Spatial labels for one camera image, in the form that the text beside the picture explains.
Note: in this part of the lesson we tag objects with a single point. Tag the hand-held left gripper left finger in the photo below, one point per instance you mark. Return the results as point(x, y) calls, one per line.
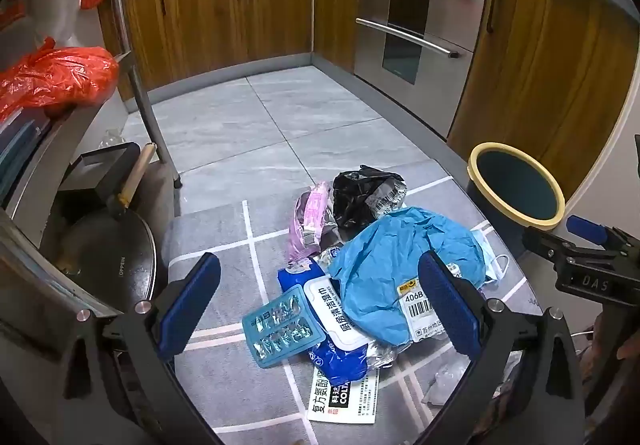
point(192, 305)

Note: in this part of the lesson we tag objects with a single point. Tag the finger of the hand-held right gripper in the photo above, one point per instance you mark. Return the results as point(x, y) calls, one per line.
point(585, 227)
point(542, 242)

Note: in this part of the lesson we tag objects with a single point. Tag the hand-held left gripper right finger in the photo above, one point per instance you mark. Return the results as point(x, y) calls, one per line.
point(447, 305)

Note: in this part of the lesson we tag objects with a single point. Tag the blue face mask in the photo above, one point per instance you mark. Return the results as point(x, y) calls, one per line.
point(487, 247)

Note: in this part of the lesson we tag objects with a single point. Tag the blue bin with yellow rim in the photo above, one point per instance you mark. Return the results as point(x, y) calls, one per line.
point(515, 185)

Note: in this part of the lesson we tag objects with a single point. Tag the blue plastic courier bag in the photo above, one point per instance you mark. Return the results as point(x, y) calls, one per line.
point(390, 265)

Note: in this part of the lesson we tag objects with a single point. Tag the clear plastic wrap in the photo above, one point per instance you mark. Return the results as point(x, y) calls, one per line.
point(445, 385)

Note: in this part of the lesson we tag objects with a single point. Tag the teal blister pack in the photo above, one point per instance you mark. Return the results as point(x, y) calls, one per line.
point(280, 325)

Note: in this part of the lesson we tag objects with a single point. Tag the blue wet wipes pack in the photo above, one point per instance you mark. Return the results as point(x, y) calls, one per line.
point(300, 281)

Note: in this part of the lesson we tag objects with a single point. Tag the white medicine box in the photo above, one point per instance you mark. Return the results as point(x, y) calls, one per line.
point(350, 400)

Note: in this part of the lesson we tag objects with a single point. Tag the black plastic courier bag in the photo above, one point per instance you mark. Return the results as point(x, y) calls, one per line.
point(355, 205)

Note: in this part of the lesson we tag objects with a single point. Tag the pink plastic wrapper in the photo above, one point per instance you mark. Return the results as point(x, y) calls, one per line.
point(315, 210)

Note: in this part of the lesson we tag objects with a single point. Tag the person's right hand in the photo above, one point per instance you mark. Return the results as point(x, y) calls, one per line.
point(626, 349)

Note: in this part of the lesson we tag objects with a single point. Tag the grey cloth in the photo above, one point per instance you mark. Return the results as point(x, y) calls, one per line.
point(160, 205)

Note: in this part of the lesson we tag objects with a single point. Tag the wooden kitchen cabinet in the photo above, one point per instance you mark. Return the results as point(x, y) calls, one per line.
point(335, 10)
point(210, 15)
point(550, 75)

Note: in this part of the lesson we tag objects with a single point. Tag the black box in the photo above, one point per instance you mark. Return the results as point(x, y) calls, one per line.
point(95, 170)

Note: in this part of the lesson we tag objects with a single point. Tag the clear plastic bottle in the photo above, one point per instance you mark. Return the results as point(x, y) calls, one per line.
point(111, 137)

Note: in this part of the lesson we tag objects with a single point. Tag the stainless steel built-in oven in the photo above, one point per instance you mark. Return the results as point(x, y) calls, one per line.
point(450, 75)

